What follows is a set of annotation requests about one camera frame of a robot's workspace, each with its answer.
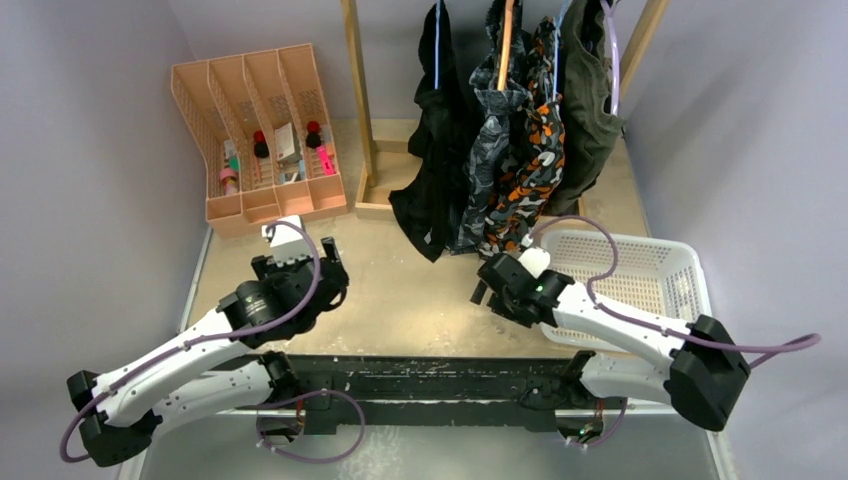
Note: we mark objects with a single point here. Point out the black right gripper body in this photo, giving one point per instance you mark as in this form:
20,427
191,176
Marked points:
503,305

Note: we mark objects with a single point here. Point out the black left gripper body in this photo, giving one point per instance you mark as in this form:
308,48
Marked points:
282,271

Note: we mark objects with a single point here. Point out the black shorts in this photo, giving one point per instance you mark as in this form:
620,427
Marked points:
427,209

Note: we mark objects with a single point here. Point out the grey leaf pattern shorts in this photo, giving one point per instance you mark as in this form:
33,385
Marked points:
498,109

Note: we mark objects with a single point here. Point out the orange hanger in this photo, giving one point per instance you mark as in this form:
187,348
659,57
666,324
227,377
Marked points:
506,42

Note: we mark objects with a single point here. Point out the light blue hanger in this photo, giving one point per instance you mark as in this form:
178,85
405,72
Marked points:
437,42

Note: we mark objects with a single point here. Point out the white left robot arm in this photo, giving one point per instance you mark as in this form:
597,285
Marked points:
213,366

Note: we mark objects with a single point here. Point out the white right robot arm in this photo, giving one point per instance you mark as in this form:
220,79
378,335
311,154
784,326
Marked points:
689,366

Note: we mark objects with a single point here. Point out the orange camouflage shorts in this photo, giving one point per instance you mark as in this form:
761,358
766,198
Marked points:
534,169

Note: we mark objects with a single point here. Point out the dark olive green shorts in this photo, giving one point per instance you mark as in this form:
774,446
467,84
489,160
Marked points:
591,130

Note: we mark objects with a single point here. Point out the purple hanger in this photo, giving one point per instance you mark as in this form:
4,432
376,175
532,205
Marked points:
615,82

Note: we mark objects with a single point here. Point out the wooden clothes rack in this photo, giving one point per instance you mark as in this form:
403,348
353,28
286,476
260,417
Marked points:
387,163

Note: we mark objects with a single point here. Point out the pink marker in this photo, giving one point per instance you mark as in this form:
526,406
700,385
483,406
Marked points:
325,161

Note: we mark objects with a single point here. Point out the red black item right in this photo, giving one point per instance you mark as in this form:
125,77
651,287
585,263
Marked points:
314,137

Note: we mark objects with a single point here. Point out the red black item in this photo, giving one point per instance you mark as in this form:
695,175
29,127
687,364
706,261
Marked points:
260,146
314,137

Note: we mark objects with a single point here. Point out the white box in organizer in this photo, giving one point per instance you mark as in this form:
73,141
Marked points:
288,149

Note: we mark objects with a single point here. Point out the orange plastic file organizer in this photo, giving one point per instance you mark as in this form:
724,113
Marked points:
262,126

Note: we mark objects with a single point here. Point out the pink tape roll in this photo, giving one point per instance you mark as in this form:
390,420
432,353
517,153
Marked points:
228,177

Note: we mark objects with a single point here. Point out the red black item left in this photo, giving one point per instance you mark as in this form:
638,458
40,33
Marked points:
260,146

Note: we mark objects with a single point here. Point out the white plastic laundry basket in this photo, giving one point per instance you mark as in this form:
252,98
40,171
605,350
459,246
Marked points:
659,276

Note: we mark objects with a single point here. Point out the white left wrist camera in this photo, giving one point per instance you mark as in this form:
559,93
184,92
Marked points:
289,239

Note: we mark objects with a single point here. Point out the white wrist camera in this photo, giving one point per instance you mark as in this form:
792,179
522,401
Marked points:
289,239
535,260

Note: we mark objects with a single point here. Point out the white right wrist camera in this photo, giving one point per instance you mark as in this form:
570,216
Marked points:
535,260

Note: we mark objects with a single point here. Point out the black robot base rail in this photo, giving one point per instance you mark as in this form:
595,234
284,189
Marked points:
530,393

